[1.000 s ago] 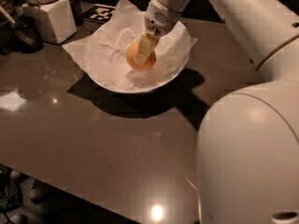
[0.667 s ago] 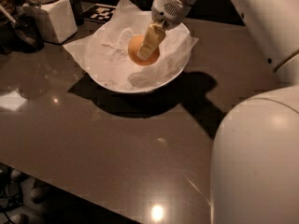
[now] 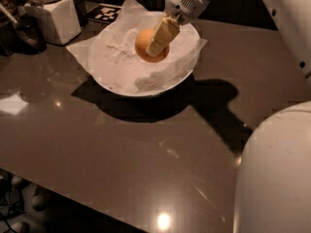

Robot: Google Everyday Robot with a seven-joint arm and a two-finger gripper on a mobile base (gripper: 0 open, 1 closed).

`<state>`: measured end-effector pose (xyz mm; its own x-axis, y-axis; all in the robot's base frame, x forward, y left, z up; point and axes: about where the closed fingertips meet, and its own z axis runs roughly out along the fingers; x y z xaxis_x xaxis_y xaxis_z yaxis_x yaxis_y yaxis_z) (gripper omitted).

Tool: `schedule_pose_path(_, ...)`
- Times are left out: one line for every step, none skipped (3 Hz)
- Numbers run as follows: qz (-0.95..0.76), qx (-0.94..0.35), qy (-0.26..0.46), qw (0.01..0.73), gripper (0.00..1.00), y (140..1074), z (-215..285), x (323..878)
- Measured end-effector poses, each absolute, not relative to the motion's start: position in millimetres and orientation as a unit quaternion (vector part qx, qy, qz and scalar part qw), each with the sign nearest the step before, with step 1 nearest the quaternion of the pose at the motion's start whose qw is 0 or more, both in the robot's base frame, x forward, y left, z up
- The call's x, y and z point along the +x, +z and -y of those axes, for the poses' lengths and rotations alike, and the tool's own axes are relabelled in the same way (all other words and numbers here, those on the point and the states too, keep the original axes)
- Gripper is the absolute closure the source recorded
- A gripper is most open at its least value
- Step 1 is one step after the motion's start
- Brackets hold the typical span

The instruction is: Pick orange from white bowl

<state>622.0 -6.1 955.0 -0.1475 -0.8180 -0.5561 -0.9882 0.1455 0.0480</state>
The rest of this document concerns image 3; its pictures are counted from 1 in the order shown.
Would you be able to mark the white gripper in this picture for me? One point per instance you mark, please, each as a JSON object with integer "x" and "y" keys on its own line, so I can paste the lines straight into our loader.
{"x": 184, "y": 6}

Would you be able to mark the dark glass container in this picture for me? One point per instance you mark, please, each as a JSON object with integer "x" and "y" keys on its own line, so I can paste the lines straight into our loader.
{"x": 80, "y": 7}

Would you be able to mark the white bowl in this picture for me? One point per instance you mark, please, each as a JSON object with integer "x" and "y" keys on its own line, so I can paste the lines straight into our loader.
{"x": 142, "y": 93}

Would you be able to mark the white square ceramic jar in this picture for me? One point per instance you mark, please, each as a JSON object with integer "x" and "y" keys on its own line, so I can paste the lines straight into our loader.
{"x": 57, "y": 19}

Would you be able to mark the white crumpled paper sheet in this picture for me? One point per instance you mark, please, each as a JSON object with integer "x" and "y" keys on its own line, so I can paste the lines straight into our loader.
{"x": 113, "y": 59}

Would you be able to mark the white stuffed toy below table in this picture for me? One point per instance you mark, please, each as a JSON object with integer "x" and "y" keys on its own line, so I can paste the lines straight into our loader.
{"x": 24, "y": 205}

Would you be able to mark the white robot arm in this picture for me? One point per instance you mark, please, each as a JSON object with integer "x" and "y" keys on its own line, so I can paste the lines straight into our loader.
{"x": 273, "y": 190}

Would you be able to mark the orange fruit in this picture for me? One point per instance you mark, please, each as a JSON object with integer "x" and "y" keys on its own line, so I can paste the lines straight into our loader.
{"x": 142, "y": 41}

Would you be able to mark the black white marker tag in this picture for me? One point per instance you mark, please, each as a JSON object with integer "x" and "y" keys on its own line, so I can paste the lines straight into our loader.
{"x": 104, "y": 13}

